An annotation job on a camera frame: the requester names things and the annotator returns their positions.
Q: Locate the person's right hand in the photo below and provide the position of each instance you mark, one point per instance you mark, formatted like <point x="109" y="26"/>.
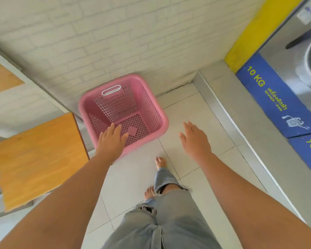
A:
<point x="197" y="143"/>

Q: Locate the person's left hand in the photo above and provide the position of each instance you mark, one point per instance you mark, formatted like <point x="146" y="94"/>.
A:
<point x="111" y="145"/>

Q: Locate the person's right thumb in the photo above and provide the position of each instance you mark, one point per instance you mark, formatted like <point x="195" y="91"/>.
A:
<point x="183" y="138"/>

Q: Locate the person's left thumb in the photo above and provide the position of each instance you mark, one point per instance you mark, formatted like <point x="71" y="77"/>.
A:
<point x="125" y="139"/>

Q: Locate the person's right forearm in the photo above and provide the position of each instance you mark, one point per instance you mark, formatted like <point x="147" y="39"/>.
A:
<point x="254" y="204"/>

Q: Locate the person's left forearm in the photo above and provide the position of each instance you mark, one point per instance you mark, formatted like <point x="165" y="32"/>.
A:
<point x="59" y="207"/>

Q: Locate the person's right foot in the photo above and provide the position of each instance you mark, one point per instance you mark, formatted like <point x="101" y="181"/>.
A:
<point x="161" y="163"/>

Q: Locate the person's foot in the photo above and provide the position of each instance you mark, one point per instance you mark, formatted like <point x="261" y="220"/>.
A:
<point x="161" y="163"/>
<point x="149" y="193"/>

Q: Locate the pink plastic laundry basket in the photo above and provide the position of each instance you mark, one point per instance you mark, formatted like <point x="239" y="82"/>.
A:
<point x="145" y="111"/>

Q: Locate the person's left foot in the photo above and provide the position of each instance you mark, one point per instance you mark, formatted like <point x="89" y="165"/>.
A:
<point x="149" y="193"/>

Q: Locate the grey ripped jeans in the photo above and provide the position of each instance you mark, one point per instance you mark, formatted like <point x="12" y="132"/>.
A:
<point x="168" y="220"/>

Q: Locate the blue panel with washer picture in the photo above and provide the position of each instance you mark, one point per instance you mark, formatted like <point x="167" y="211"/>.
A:
<point x="277" y="98"/>

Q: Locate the blue panel with yellow print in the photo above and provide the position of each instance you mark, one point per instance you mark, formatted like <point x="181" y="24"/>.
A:
<point x="309" y="150"/>

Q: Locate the silver washing machine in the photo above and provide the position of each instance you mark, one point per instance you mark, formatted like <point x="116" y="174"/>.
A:
<point x="298" y="57"/>

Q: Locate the wooden top metal frame table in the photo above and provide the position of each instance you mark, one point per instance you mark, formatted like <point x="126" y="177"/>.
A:
<point x="2" y="75"/>

